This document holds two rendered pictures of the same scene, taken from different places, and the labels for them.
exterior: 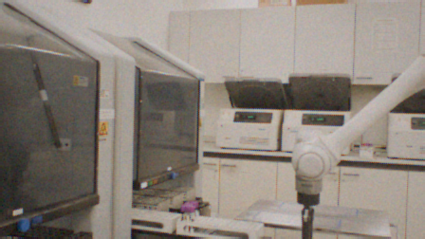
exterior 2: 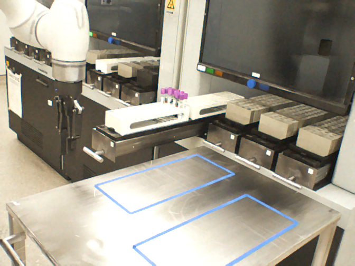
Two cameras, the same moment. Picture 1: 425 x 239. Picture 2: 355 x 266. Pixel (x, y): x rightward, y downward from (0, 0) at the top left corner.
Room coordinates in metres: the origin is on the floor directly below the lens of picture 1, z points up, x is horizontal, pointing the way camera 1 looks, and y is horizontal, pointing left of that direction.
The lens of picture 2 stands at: (2.25, -1.13, 1.28)
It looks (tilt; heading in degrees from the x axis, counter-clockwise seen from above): 21 degrees down; 116
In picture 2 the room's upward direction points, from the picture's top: 6 degrees clockwise
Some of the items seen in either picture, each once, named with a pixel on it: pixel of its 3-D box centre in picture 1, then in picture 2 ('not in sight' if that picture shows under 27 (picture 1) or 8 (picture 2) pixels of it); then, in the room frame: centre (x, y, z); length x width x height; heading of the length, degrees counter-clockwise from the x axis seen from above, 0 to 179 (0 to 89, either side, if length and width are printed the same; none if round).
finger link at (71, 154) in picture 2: not in sight; (71, 148); (1.52, -0.33, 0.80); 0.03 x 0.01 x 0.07; 71
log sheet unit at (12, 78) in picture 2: not in sight; (12, 92); (0.01, 0.73, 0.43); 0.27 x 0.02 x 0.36; 161
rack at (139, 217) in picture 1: (140, 220); (211, 105); (1.70, 0.26, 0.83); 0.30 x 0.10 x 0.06; 71
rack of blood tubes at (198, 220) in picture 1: (219, 230); (149, 117); (1.60, -0.03, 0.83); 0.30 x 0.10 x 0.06; 71
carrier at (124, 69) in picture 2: not in sight; (126, 70); (1.17, 0.43, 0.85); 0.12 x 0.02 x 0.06; 162
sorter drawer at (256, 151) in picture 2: not in sight; (305, 133); (2.06, 0.37, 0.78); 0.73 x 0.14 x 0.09; 71
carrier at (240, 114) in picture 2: (161, 209); (239, 113); (1.84, 0.20, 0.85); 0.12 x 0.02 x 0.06; 161
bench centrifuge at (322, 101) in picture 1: (319, 113); not in sight; (4.04, -0.94, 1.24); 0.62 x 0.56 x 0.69; 161
